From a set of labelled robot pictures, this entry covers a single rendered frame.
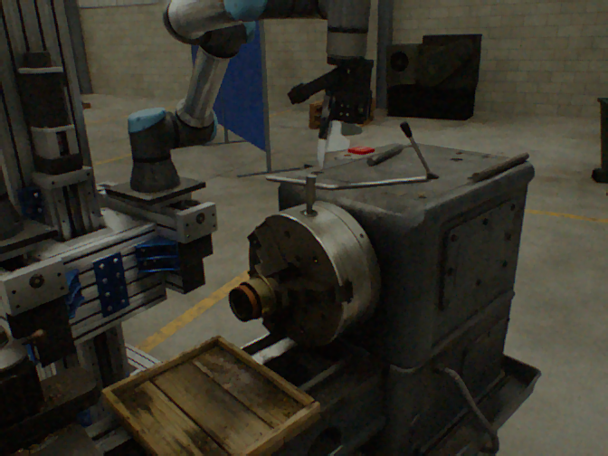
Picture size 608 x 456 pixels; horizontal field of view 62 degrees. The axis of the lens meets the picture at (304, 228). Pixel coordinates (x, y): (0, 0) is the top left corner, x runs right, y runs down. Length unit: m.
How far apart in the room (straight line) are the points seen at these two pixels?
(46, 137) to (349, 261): 0.89
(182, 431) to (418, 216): 0.63
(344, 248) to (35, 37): 1.02
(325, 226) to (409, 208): 0.18
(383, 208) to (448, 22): 10.21
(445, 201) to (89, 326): 1.03
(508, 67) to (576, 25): 1.29
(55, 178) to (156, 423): 0.75
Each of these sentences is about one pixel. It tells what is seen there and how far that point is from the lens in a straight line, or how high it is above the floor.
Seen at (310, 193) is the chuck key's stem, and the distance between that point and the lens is 1.06.
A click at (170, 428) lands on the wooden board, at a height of 0.88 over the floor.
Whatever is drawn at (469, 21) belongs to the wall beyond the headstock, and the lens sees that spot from 11.16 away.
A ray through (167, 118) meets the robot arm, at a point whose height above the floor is 1.37.
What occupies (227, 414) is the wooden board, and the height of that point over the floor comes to 0.89.
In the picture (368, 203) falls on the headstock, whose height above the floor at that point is 1.24.
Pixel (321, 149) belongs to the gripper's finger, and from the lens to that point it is 0.96.
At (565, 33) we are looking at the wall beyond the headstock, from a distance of 10.94.
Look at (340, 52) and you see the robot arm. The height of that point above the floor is 1.57.
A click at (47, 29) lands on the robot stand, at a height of 1.63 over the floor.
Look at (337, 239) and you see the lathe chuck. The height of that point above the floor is 1.20.
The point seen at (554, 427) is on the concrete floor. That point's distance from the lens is 2.55.
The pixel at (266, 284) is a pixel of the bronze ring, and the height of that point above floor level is 1.11.
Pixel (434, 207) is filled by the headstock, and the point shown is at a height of 1.24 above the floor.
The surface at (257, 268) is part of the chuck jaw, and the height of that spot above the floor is 1.13.
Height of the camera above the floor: 1.60
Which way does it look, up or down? 21 degrees down
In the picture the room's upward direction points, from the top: 2 degrees counter-clockwise
